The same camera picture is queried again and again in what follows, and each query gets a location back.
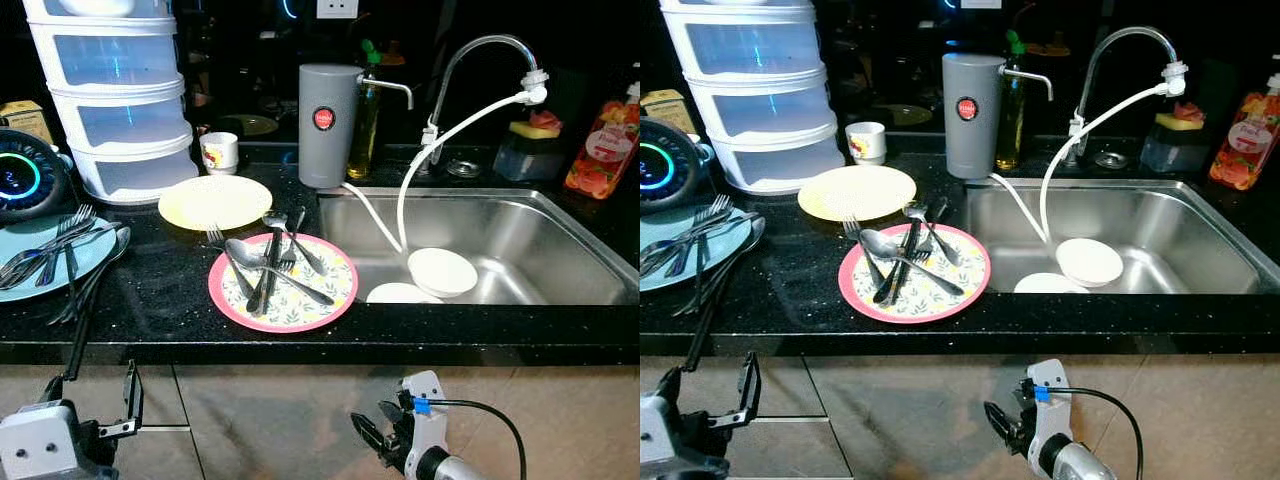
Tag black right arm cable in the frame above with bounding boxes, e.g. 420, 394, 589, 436
1050, 387, 1144, 480
428, 398, 528, 480

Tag black round appliance glowing ring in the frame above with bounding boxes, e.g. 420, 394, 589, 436
640, 118, 716, 213
0, 128, 73, 224

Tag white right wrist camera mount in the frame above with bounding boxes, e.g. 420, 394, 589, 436
1025, 358, 1076, 471
400, 370, 453, 479

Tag dark translucent sponge holder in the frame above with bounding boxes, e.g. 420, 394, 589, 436
494, 130, 567, 183
1140, 122, 1209, 175

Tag yellow carton box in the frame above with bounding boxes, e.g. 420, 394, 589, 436
640, 89, 699, 136
0, 100, 56, 148

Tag pale yellow plate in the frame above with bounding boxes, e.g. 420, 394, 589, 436
797, 164, 917, 222
158, 175, 274, 232

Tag large silver spoon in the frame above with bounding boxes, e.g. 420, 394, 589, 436
223, 237, 336, 307
859, 227, 968, 297

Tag olive green dish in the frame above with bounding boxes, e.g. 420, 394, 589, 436
215, 113, 281, 138
870, 103, 936, 128

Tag pink rimmed floral plate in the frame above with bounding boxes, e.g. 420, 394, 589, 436
838, 222, 992, 324
208, 232, 359, 334

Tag light blue plate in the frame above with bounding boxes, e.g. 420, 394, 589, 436
0, 213, 119, 303
640, 203, 753, 292

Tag white stacked plastic container tower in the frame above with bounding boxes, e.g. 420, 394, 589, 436
658, 0, 846, 194
22, 0, 196, 206

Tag white printed mug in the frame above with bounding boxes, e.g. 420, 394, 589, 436
846, 121, 888, 166
200, 132, 240, 176

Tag oil bottle green cap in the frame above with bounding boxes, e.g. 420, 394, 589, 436
347, 39, 384, 182
996, 30, 1028, 172

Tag stainless steel sink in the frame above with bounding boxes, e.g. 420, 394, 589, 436
962, 177, 1280, 296
316, 185, 641, 307

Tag grey water filter canister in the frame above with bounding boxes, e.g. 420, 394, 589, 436
298, 64, 414, 190
942, 53, 1054, 180

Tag silver fork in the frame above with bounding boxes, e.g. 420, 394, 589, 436
640, 197, 723, 279
842, 217, 889, 293
20, 204, 98, 271
660, 194, 734, 263
0, 207, 86, 286
206, 227, 253, 303

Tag orange soap pump bottle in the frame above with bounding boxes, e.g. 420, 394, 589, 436
563, 82, 641, 201
1208, 73, 1280, 192

